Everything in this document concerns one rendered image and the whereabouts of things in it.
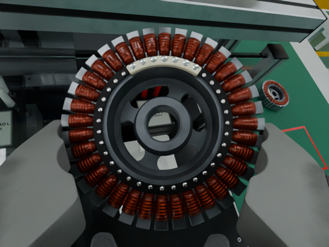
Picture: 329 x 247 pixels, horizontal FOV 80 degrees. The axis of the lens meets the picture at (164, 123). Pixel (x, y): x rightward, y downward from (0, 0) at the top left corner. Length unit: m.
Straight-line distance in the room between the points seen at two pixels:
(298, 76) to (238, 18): 0.78
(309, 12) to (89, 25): 0.29
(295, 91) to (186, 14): 0.77
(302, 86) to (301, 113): 0.15
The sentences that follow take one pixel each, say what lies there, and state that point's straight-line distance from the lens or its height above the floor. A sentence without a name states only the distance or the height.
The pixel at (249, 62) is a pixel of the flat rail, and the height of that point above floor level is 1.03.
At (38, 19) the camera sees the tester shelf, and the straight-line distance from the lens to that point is 0.23.
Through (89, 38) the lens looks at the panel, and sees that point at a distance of 0.45.
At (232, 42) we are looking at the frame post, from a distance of 0.46.
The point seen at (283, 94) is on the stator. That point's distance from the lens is 0.84.
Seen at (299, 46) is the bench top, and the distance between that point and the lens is 1.22.
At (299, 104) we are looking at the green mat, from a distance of 0.93.
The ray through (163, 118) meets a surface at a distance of 0.36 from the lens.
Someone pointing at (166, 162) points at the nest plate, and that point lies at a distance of 0.48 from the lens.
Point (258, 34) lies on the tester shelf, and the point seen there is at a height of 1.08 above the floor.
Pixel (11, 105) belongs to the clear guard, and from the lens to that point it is 0.20.
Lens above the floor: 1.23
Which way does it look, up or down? 59 degrees down
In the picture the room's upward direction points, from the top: 35 degrees clockwise
